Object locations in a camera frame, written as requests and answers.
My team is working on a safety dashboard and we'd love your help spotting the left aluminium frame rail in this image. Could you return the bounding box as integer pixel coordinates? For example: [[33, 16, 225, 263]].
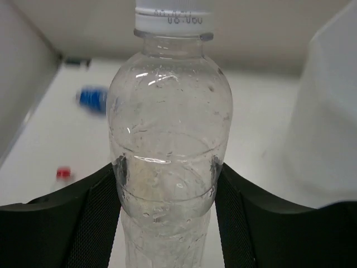
[[1, 55, 92, 165]]

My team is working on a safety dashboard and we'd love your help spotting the white plastic bin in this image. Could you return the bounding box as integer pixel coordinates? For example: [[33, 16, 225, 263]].
[[267, 1, 356, 207]]

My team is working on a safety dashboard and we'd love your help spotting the blue label plastic bottle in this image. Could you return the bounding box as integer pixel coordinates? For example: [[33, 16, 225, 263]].
[[75, 85, 109, 116]]

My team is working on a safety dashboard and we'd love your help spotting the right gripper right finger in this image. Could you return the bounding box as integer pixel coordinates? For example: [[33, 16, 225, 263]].
[[215, 165, 356, 267]]

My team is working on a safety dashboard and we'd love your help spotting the clear bottle white cap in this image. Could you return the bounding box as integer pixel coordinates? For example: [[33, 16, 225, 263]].
[[107, 1, 233, 267]]

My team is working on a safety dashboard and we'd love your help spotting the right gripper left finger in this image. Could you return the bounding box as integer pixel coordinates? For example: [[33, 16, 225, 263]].
[[1, 164, 120, 267]]

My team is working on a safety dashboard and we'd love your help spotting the red label plastic bottle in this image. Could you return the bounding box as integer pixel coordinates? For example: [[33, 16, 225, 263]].
[[54, 167, 75, 191]]

